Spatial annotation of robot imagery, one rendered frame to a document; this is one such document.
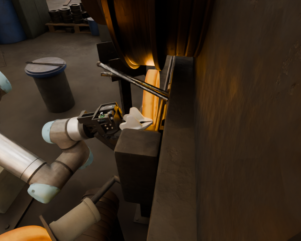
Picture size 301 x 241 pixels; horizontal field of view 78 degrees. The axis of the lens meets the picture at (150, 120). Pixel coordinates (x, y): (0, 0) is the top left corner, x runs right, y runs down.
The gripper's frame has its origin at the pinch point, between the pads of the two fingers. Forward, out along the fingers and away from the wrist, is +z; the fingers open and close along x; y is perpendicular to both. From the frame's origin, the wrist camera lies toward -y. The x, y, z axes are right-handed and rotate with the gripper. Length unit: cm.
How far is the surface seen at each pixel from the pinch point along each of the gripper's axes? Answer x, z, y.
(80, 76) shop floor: 151, -129, -37
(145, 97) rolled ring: 5.0, -0.1, 5.7
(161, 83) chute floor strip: 41.0, -4.0, -9.8
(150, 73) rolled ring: 11.9, 1.3, 9.4
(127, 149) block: -13.9, -0.8, 5.5
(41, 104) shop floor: 92, -142, -33
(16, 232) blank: -31.0, -15.9, 6.7
